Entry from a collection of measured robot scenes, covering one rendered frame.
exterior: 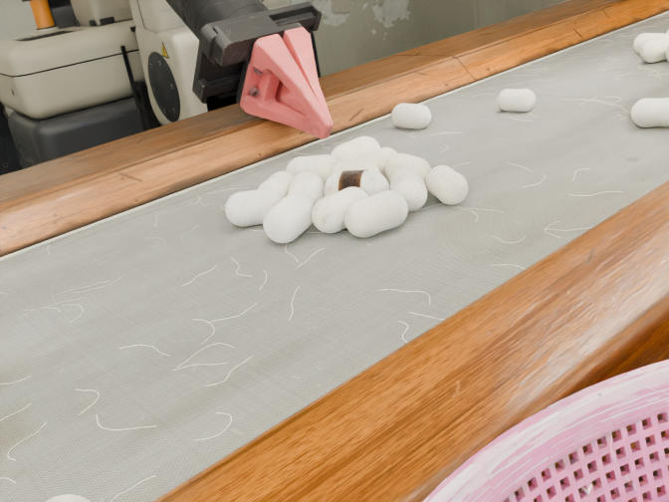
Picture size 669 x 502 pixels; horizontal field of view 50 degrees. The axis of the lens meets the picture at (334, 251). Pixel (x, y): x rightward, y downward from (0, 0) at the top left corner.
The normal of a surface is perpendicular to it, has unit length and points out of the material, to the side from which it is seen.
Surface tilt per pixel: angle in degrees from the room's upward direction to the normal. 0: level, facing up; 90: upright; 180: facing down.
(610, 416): 75
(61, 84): 90
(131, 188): 45
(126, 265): 0
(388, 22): 90
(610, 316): 0
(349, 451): 0
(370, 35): 90
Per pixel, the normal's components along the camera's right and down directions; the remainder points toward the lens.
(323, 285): -0.16, -0.91
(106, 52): 0.56, 0.25
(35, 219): 0.34, -0.49
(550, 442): 0.43, 0.03
